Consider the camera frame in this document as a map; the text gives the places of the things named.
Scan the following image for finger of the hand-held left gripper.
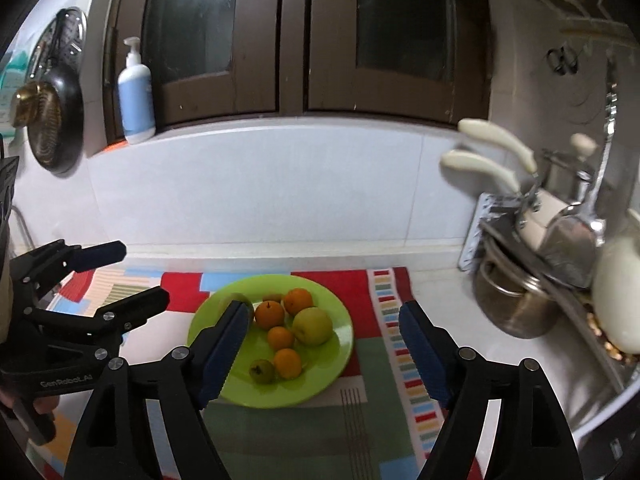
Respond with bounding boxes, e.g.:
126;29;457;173
30;286;170;337
10;240;127;307

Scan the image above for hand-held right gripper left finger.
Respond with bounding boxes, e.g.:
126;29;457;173
65;301;253;480

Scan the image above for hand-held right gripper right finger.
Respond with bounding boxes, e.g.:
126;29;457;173
399;301;586;480

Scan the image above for small green tomato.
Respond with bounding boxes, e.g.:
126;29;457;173
249;358;276;385

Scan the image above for green apple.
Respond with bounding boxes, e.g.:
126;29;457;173
218;293;255;317

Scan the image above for orange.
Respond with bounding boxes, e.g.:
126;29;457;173
255;301;286;328
283;288;314;316
267;326;295;351
273;348;303;379

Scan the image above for yellow apple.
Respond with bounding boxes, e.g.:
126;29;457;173
292;307;333;346

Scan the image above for green plate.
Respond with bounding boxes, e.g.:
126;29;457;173
187;275;354;407

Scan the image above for person's left hand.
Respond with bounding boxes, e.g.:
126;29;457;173
27;393;62;416

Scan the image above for colourful patchwork table cloth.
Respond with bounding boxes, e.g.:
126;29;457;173
30;265;487;480

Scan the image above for large steel stockpot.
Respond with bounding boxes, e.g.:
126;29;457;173
472;255;562;339

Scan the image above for black frying pan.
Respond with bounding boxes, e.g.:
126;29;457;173
26;67;85;176

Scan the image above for white steel dish rack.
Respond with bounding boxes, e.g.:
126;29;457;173
457;192;640;436

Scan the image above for white blue pump bottle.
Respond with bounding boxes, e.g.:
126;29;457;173
117;36;157;145

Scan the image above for brass ladle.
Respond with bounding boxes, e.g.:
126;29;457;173
10;82;56;128

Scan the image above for steel hanging spatula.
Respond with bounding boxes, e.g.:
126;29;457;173
542;80;619;288

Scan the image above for white ceramic pot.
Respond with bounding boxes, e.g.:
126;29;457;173
592;210;640;352

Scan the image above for perforated steel steamer plate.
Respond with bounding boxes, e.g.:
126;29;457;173
27;7;88;86

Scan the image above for small steel lidded pot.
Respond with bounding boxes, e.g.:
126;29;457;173
542;134;600;203

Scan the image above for brown framed window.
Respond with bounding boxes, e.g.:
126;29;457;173
102;0;493;143

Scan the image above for black hanging scissors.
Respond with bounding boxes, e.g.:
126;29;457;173
546;46;580;76

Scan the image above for wall mounted paper box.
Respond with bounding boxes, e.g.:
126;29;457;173
0;50;31;132

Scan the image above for cream handled saucepan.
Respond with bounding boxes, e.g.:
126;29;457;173
440;149;566;251
457;118;540;173

